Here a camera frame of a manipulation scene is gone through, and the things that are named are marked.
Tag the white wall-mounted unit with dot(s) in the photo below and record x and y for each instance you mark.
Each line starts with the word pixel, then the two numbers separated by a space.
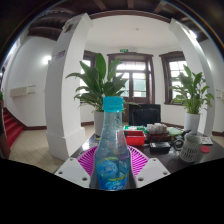
pixel 22 90

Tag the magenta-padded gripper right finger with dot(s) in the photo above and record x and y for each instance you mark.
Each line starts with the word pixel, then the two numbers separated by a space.
pixel 151 170

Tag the white ribbed mug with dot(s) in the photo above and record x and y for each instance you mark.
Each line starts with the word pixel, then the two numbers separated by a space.
pixel 190 148

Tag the dark wooden framed window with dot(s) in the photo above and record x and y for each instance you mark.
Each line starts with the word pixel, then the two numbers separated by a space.
pixel 174 75

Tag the small leafy plant white pot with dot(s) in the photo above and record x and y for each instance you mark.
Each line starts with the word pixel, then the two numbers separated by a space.
pixel 192 96

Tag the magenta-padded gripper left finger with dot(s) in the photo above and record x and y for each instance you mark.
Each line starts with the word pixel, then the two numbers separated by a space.
pixel 70 171

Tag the black rectangular box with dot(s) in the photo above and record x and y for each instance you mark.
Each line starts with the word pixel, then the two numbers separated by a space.
pixel 159 147

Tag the black office chair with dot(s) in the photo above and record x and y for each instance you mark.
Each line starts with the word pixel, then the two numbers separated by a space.
pixel 145 115

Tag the brown basket with white items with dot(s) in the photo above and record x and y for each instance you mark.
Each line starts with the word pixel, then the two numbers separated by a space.
pixel 157 131

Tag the large leafy plant white pot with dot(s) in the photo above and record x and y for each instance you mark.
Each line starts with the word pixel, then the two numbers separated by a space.
pixel 98 88

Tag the green exit sign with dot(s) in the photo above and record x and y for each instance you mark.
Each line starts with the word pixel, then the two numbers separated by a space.
pixel 123 50

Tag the red plastic box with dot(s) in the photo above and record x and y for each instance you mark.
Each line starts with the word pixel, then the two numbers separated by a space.
pixel 135 138

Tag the red carpeted staircase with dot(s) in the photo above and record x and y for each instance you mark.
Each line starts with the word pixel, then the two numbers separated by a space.
pixel 12 128

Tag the flat round red coaster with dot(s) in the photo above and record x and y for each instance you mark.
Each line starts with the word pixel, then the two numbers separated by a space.
pixel 205 149

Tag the green packet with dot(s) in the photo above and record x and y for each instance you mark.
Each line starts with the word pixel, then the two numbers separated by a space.
pixel 174 131

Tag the clear blue-capped drink bottle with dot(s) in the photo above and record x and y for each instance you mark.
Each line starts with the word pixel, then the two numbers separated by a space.
pixel 112 143

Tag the dark wooden glazed door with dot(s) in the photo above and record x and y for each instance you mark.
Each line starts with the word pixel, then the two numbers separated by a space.
pixel 139 80

